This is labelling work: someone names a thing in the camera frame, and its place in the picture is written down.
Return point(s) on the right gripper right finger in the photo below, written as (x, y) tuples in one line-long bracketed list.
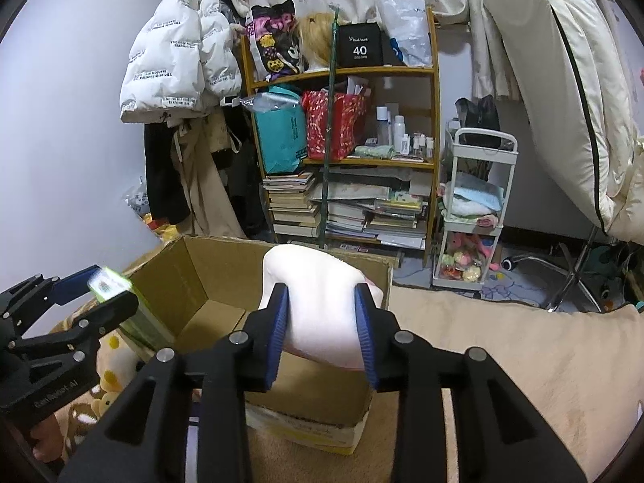
[(500, 435)]

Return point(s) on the black box marked 40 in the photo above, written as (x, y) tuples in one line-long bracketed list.
[(359, 45)]

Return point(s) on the stack of books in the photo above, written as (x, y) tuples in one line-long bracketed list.
[(292, 211)]

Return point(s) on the red patterned bag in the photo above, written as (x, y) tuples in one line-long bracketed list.
[(348, 120)]

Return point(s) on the white rolling cart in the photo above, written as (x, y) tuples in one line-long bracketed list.
[(473, 200)]

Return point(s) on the yellow plush bear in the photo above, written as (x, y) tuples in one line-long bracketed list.
[(117, 365)]

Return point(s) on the translucent plastic bag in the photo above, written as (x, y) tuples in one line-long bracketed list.
[(406, 24)]

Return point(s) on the wooden bookshelf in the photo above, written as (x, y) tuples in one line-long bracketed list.
[(432, 113)]

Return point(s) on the cream padded recliner chair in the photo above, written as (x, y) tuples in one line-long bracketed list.
[(578, 98)]

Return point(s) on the white puffer jacket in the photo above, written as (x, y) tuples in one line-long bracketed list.
[(181, 64)]

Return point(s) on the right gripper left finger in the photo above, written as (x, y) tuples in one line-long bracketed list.
[(143, 437)]

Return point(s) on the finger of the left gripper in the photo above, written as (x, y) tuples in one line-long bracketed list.
[(34, 296), (90, 325)]

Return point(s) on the beige trench coat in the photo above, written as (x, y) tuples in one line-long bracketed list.
[(210, 210)]

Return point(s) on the black pink cartoon bag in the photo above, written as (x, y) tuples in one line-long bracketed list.
[(273, 40)]

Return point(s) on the blonde wig head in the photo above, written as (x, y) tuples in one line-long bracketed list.
[(315, 39)]

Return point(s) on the beige patterned blanket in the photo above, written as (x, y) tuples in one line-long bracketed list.
[(582, 371)]

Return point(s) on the teal shopping bag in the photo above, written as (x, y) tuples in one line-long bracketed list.
[(280, 121)]

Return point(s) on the open cardboard box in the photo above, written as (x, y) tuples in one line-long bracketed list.
[(201, 289)]

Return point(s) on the pink swirl sponge block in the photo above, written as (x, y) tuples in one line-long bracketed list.
[(321, 288)]

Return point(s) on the person left hand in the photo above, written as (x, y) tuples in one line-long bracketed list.
[(48, 440)]

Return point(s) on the green pole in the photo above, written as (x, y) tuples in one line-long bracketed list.
[(328, 138)]

